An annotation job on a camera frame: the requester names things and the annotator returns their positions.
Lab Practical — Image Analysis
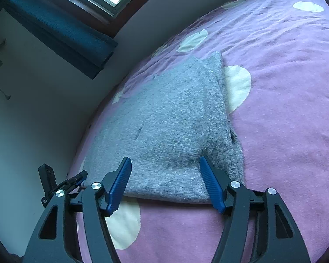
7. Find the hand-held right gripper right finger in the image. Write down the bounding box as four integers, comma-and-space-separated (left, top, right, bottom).
198, 155, 312, 263

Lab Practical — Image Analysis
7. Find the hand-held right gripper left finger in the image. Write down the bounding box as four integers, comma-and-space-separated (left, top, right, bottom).
23, 156, 133, 263

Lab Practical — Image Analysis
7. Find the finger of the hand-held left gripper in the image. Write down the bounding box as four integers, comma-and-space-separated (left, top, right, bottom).
56, 170, 88, 195

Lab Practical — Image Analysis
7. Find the grey knit sweater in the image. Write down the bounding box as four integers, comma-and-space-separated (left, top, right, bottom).
84, 50, 246, 205

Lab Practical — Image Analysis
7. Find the purple dotted bed sheet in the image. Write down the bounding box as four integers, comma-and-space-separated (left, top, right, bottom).
68, 0, 329, 263

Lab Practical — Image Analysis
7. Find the blue curtain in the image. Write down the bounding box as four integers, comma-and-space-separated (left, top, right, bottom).
5, 0, 118, 80

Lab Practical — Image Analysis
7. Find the thin wall cable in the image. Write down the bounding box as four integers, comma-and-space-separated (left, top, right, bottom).
0, 73, 13, 102

